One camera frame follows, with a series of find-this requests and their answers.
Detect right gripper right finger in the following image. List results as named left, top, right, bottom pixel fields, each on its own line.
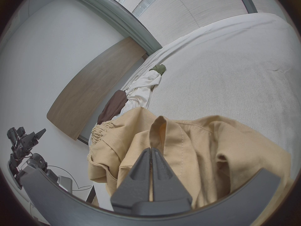
left=152, top=147, right=193, bottom=208

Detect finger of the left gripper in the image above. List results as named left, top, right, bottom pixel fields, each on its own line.
left=35, top=128, right=47, bottom=141

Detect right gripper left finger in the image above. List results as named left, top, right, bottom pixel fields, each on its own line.
left=110, top=147, right=152, bottom=212

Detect mustard yellow shorts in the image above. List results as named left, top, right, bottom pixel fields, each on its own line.
left=87, top=107, right=294, bottom=209

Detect bed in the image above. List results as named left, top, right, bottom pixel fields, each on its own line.
left=47, top=13, right=301, bottom=204

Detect brown garment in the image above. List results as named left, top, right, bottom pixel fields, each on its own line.
left=97, top=90, right=128, bottom=125

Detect cream garment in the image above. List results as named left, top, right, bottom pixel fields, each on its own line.
left=121, top=70, right=161, bottom=115

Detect olive green garment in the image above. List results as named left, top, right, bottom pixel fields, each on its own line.
left=149, top=65, right=166, bottom=75

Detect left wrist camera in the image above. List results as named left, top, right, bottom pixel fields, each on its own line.
left=7, top=127, right=26, bottom=141

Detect black cable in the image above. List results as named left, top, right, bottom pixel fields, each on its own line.
left=47, top=165, right=92, bottom=191

